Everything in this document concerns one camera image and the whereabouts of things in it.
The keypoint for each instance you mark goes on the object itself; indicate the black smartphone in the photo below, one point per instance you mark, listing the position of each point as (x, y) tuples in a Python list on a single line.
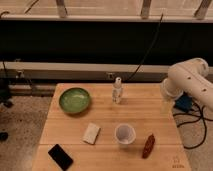
[(63, 160)]

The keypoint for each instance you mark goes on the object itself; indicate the reddish brown oblong object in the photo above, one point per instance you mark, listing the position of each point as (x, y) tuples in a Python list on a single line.
[(148, 146)]

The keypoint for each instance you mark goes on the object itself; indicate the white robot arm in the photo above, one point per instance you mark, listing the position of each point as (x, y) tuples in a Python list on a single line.
[(188, 76)]

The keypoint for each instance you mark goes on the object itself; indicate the blue box on floor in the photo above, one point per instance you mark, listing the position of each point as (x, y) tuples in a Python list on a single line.
[(184, 103)]

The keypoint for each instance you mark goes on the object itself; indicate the white sponge block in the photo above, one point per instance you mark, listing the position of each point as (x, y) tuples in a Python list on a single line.
[(91, 133)]

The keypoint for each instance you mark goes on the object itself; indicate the green ceramic bowl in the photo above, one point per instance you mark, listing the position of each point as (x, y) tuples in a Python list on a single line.
[(74, 100)]

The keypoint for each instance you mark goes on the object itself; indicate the black chair base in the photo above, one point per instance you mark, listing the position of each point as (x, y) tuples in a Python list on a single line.
[(5, 96)]

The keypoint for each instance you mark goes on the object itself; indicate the clear plastic bottle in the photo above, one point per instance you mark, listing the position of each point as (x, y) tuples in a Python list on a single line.
[(117, 90)]

